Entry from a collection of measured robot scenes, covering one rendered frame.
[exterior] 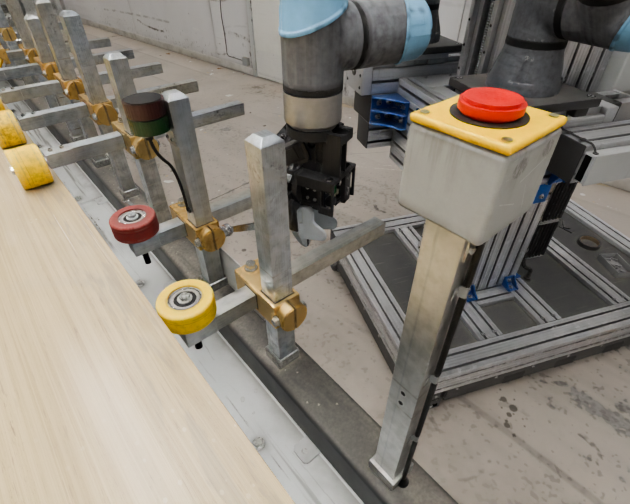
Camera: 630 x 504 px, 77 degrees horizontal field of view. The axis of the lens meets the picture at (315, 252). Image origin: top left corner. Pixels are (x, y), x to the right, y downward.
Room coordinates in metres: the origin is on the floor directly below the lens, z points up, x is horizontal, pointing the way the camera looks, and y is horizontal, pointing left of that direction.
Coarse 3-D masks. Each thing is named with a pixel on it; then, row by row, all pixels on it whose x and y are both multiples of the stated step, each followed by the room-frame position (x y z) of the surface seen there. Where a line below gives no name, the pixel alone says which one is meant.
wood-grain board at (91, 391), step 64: (0, 192) 0.69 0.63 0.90; (64, 192) 0.69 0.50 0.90; (0, 256) 0.49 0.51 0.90; (64, 256) 0.49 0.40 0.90; (0, 320) 0.36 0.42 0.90; (64, 320) 0.36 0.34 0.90; (128, 320) 0.36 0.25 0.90; (0, 384) 0.26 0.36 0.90; (64, 384) 0.26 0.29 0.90; (128, 384) 0.26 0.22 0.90; (192, 384) 0.26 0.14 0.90; (0, 448) 0.19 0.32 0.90; (64, 448) 0.19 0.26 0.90; (128, 448) 0.19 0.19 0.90; (192, 448) 0.19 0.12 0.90
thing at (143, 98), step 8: (128, 96) 0.61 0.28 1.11; (136, 96) 0.61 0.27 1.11; (144, 96) 0.61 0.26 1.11; (152, 96) 0.61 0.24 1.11; (160, 96) 0.61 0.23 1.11; (136, 104) 0.58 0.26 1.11; (144, 104) 0.58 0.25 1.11; (152, 120) 0.58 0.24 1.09; (168, 136) 0.63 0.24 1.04; (152, 144) 0.60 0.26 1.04; (176, 144) 0.61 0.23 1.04; (176, 176) 0.61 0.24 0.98; (184, 192) 0.62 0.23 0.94; (184, 200) 0.62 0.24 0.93
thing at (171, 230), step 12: (240, 192) 0.76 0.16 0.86; (216, 204) 0.71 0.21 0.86; (228, 204) 0.71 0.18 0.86; (240, 204) 0.72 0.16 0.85; (216, 216) 0.68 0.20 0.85; (228, 216) 0.70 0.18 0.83; (168, 228) 0.62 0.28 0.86; (180, 228) 0.63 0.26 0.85; (156, 240) 0.60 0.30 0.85; (168, 240) 0.61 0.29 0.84; (144, 252) 0.58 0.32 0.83
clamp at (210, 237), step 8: (176, 208) 0.68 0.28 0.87; (184, 208) 0.68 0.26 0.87; (176, 216) 0.67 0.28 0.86; (184, 216) 0.65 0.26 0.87; (184, 224) 0.64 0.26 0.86; (192, 224) 0.62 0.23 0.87; (208, 224) 0.62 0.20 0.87; (216, 224) 0.63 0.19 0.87; (192, 232) 0.61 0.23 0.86; (200, 232) 0.60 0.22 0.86; (208, 232) 0.60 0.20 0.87; (216, 232) 0.61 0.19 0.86; (192, 240) 0.62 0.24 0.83; (200, 240) 0.59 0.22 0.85; (208, 240) 0.59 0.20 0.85; (216, 240) 0.60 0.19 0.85; (224, 240) 0.62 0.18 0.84; (200, 248) 0.60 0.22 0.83; (208, 248) 0.59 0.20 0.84; (216, 248) 0.60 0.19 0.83
